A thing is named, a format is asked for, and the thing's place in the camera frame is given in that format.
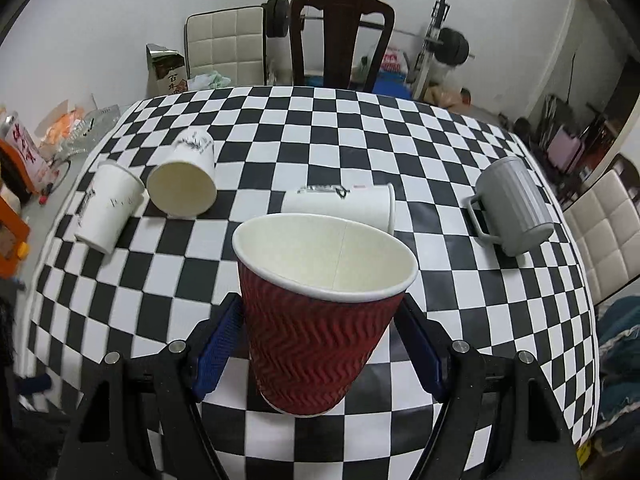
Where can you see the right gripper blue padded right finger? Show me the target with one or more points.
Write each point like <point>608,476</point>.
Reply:
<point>427,361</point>

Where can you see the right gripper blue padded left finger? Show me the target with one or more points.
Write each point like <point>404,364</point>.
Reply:
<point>214,341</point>

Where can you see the red ribbed paper cup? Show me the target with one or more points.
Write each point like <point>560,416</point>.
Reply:
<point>318,294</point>

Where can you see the white paper cup lying sideways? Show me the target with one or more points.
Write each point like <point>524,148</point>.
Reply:
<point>372,205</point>

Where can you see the white paper cup, open mouth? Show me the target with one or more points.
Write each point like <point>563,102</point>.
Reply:
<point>183,184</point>

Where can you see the white paper cup, black calligraphy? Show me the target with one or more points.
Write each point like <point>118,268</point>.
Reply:
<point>114,194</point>

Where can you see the grey ribbed mug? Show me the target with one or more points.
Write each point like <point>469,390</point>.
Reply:
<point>507,208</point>

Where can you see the cream padded chair at right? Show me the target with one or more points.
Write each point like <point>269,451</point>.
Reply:
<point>605,225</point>

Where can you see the cream padded chair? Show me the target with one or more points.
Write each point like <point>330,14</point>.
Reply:
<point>230,42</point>
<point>605,225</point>

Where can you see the orange gift box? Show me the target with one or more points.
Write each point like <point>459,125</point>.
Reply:
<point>14,233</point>

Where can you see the pink suitcase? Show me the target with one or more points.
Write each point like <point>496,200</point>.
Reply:
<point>565,150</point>

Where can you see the cardboard box on floor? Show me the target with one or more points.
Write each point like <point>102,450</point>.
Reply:
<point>458,102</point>

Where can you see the pink labelled drink bottle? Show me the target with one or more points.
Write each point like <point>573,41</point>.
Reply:
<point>24,156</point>

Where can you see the white squat rack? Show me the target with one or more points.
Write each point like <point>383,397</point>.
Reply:
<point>417,78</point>

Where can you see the orange snack bag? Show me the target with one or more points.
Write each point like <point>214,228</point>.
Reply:
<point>59,123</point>

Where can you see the silver carton box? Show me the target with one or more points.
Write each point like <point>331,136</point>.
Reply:
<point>167,71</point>

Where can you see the cream padded chair at back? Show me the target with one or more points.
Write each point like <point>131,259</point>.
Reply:
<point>230,42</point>

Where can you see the dark wooden chair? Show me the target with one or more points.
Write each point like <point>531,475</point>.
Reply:
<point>341,21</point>

